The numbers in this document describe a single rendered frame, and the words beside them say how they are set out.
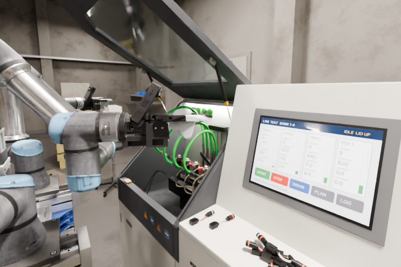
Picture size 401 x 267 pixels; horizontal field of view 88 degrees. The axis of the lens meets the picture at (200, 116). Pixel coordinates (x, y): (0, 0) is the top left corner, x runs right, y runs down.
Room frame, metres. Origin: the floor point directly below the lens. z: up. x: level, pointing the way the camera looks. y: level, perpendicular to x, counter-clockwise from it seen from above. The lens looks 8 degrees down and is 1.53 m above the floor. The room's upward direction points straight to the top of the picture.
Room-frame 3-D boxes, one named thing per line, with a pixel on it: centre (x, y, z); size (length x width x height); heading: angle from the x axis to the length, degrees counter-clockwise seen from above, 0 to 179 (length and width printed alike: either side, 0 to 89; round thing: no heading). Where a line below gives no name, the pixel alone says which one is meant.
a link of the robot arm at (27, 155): (1.00, 0.86, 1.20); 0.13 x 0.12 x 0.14; 60
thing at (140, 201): (1.07, 0.31, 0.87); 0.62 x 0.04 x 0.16; 41
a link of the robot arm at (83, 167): (0.52, 0.30, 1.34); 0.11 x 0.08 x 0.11; 9
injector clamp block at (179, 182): (1.14, 0.05, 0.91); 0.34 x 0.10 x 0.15; 41
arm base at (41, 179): (1.00, 0.86, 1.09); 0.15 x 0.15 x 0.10
